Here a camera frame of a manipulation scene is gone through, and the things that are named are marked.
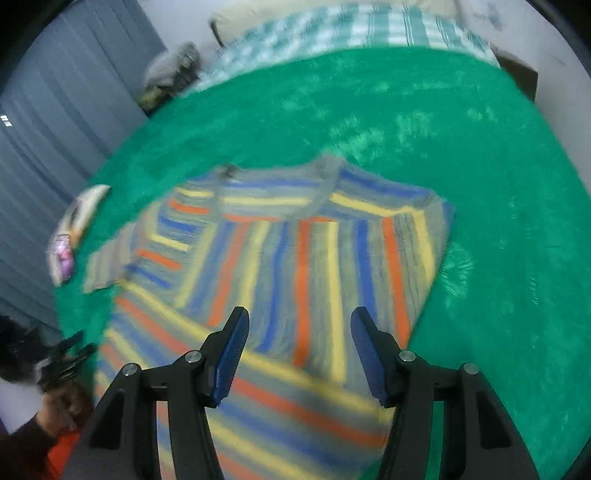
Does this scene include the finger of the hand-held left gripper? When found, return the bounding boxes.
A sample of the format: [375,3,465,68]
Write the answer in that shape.
[48,330,85,363]
[37,344,99,393]

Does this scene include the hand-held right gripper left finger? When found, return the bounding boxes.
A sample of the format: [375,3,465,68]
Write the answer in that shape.
[65,306,251,480]

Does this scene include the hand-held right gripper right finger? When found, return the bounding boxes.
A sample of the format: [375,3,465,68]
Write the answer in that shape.
[350,307,541,480]

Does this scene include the striped knit sweater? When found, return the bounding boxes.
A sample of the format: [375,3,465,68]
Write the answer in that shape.
[82,154,455,480]

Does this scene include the pile of grey clothes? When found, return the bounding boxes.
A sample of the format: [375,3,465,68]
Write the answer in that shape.
[143,41,202,90]

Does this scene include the person's left hand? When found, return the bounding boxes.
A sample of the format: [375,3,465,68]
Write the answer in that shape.
[39,383,93,439]

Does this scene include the person's orange fleece clothing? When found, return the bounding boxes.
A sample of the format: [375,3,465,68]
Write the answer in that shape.
[44,427,86,480]

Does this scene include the beige patterned pillow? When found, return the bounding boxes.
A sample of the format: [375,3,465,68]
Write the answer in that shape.
[46,184,112,288]

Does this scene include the green fuzzy blanket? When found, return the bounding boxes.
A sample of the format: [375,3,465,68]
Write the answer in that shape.
[53,46,587,480]

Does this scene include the grey-blue curtain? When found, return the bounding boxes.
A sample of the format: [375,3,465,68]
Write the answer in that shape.
[0,0,169,444]

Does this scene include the cluttered dark bedside table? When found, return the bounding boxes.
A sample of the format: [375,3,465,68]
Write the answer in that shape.
[139,69,204,116]

